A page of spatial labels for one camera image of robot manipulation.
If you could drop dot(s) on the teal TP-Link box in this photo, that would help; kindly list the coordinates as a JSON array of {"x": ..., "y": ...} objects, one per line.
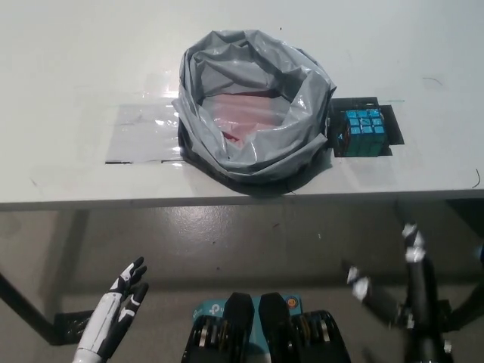
[{"x": 206, "y": 308}]

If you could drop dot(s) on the grey plastic bag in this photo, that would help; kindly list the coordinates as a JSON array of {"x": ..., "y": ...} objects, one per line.
[{"x": 211, "y": 155}]

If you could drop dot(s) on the black ribbed body block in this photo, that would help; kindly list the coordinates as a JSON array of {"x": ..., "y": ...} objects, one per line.
[
  {"x": 272, "y": 310},
  {"x": 240, "y": 310}
]

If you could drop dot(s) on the clear plastic tape sheet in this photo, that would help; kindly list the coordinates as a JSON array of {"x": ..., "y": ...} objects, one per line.
[{"x": 140, "y": 132}]

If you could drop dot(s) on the black table leg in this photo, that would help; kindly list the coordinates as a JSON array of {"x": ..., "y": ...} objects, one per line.
[{"x": 26, "y": 302}]

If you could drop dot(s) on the black ribbed left body block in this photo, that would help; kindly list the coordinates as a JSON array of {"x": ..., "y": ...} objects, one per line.
[{"x": 240, "y": 310}]

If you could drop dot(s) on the black ribbed right body block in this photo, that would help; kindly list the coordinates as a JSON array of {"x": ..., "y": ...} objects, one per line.
[{"x": 272, "y": 310}]

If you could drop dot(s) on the black table foot plate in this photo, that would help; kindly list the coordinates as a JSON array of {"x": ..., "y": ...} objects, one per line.
[{"x": 73, "y": 327}]

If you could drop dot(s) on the white and black left hand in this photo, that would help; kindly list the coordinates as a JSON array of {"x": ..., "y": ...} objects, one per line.
[{"x": 107, "y": 314}]

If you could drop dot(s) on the pink plastic sheet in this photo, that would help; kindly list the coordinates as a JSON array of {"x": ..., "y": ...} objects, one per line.
[{"x": 246, "y": 113}]

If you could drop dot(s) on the blue Rubik's cube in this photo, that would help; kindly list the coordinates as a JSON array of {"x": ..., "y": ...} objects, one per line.
[{"x": 363, "y": 130}]

